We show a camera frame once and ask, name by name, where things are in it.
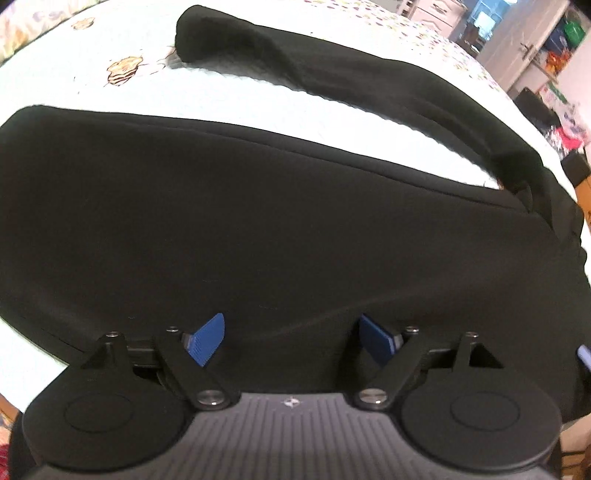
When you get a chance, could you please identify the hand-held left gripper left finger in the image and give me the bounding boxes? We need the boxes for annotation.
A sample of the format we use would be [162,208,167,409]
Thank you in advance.
[81,312,234,411]

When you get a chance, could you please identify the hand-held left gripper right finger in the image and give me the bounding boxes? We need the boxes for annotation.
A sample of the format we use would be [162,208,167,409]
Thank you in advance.
[353,314,505,411]

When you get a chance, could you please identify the black pants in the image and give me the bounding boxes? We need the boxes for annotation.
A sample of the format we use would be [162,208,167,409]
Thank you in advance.
[0,4,591,402]

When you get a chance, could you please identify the mint bee print quilt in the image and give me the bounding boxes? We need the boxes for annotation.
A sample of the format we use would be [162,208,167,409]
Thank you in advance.
[0,0,578,402]

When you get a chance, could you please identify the black chair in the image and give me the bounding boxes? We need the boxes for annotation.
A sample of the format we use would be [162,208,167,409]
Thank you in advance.
[512,87,560,136]

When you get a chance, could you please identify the white printed plastic bag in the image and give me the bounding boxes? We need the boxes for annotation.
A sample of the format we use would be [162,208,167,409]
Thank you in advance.
[558,104,588,139]

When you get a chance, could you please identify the green and white carton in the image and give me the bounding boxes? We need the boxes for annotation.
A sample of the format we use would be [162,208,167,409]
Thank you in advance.
[540,83,572,108]

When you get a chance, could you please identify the white door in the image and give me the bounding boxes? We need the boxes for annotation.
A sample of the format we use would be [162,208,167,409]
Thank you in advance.
[480,0,570,93]

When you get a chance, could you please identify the white drawer cabinet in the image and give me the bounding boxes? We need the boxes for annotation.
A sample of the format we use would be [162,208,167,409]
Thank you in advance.
[402,0,468,34]

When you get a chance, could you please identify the shelf of colourful packets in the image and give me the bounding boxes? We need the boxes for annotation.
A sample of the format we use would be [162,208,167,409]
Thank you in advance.
[536,9,591,80]

